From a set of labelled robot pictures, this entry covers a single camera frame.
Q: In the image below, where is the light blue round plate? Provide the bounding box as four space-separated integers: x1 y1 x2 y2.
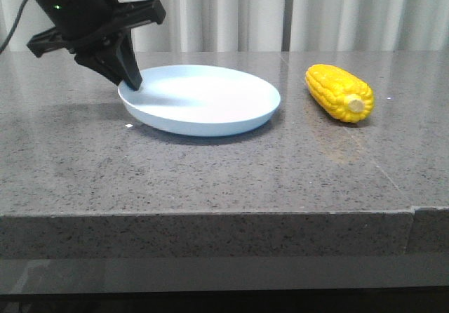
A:
118 65 281 137

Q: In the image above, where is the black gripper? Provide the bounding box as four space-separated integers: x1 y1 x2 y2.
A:
27 0 166 91

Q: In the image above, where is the white pleated curtain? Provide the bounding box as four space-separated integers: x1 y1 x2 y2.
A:
0 0 449 53

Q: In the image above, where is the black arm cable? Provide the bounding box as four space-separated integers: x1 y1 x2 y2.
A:
0 0 33 53

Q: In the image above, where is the yellow toy corn cob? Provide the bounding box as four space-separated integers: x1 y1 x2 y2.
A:
304 64 375 124

